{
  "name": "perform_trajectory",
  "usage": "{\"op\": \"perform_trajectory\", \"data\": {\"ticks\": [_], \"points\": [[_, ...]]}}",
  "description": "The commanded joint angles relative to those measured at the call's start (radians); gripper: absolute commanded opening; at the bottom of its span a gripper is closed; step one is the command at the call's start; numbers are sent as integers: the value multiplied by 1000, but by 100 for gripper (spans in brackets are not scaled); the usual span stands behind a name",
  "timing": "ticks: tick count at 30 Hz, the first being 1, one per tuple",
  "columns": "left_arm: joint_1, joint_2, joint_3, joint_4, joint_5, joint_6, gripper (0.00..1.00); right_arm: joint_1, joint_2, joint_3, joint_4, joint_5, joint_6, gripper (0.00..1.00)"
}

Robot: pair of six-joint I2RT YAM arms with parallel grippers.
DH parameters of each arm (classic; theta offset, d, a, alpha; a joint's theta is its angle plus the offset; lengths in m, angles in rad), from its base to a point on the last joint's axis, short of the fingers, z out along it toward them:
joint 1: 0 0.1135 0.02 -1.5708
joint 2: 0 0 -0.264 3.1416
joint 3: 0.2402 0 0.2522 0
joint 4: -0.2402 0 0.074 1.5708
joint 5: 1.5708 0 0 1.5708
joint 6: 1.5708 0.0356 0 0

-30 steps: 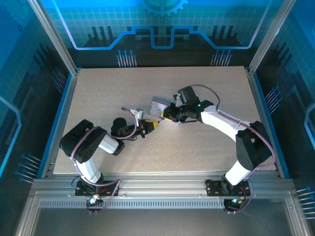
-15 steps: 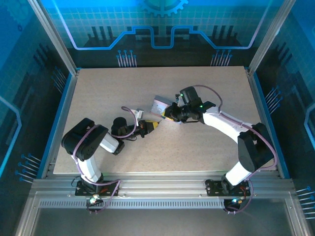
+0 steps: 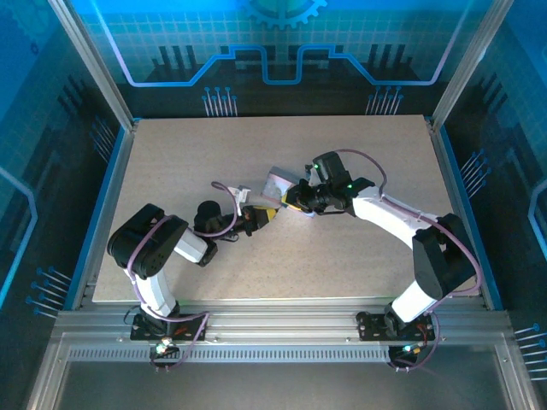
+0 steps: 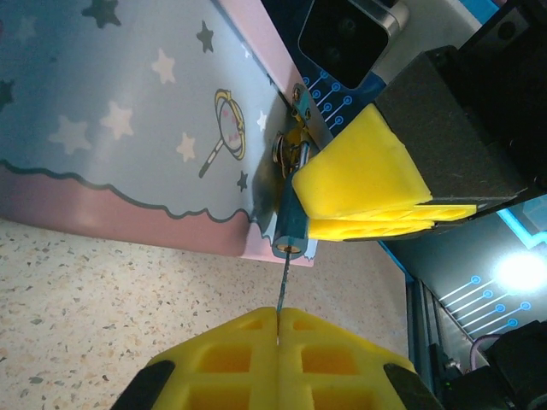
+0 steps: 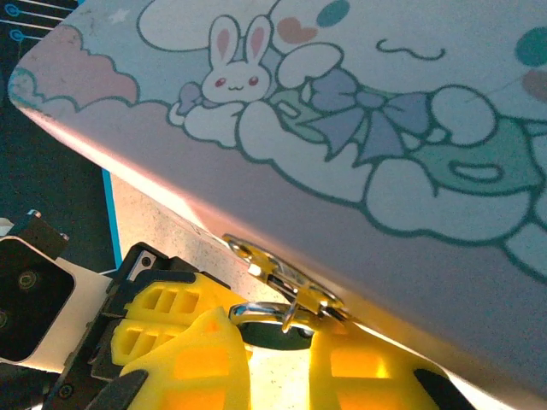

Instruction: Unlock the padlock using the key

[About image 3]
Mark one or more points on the aluminium side rail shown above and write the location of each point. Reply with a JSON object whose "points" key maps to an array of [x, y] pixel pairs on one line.
{"points": [[113, 200], [451, 179]]}

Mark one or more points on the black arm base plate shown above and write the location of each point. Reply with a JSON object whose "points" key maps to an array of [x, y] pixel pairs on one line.
{"points": [[188, 329], [372, 326]]}

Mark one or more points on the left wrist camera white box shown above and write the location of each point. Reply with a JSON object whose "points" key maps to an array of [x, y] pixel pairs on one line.
{"points": [[240, 195]]}

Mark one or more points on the aluminium frame post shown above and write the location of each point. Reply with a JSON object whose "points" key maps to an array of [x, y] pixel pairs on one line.
{"points": [[94, 64], [468, 64]]}

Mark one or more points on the cartoon print tin box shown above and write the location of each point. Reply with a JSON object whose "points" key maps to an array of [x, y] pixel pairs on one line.
{"points": [[275, 185]]}

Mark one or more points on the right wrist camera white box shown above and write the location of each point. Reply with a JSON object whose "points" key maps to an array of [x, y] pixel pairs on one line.
{"points": [[315, 174]]}

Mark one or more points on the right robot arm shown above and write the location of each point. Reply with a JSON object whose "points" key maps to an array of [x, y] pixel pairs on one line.
{"points": [[384, 213]]}

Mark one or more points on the small lit circuit board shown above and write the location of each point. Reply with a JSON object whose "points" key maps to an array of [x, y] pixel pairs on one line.
{"points": [[410, 349], [163, 347]]}

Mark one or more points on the aluminium front rail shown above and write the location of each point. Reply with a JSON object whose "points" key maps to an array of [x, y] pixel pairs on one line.
{"points": [[278, 320]]}

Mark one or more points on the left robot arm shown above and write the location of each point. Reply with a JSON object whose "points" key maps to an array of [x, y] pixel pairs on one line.
{"points": [[192, 247]]}

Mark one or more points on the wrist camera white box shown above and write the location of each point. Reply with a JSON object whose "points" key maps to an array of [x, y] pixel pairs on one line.
{"points": [[240, 195], [315, 174]]}

